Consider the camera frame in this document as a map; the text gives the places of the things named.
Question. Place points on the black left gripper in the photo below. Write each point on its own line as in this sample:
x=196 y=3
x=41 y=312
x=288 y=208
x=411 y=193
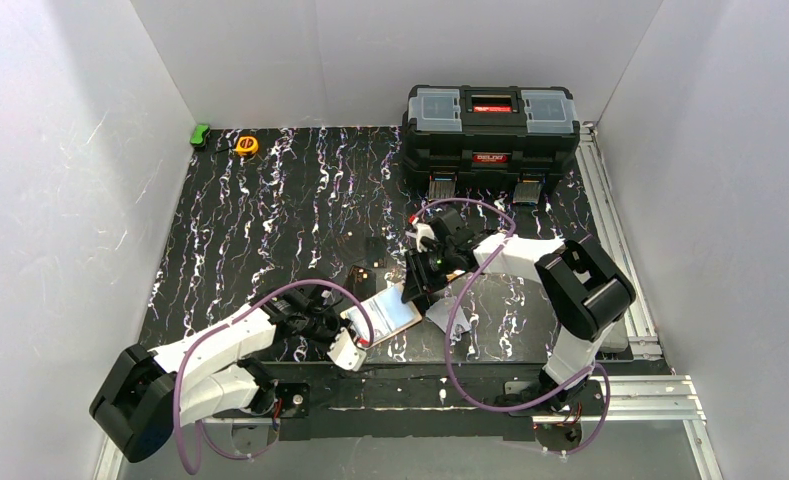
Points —
x=331 y=323

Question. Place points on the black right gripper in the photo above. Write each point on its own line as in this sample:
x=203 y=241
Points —
x=418 y=273

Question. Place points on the beige card holder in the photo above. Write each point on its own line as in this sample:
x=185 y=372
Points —
x=388 y=316

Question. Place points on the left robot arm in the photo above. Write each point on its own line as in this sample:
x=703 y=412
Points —
x=149 y=395

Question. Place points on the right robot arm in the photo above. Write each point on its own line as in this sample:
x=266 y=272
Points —
x=587 y=291

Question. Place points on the silver toolbox latch left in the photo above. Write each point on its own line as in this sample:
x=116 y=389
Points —
x=441 y=186

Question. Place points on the silver toolbox latch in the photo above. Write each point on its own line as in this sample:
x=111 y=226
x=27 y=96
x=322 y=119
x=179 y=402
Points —
x=528 y=191
x=441 y=186

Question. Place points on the silver toolbox latch right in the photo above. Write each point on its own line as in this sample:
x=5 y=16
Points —
x=528 y=191

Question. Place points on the black plastic toolbox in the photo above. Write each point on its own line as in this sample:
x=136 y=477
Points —
x=489 y=137

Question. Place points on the yellow tape measure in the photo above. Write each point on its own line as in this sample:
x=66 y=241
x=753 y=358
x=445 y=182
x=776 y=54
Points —
x=246 y=145

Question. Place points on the grey pad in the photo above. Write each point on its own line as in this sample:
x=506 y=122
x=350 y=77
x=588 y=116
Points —
x=616 y=339

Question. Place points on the green plastic object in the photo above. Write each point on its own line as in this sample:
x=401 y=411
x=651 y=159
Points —
x=199 y=136

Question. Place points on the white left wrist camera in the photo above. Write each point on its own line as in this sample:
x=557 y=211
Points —
x=345 y=353

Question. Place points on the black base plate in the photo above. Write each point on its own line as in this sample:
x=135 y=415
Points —
x=384 y=400

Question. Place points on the aluminium frame rail right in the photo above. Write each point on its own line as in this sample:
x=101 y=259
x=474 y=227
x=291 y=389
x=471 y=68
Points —
x=640 y=328

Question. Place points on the aluminium frame rail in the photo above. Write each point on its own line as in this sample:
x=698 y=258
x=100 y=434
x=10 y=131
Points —
x=640 y=328
x=638 y=398

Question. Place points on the aluminium frame rail front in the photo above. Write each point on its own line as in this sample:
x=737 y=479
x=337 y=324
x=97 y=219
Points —
x=638 y=398

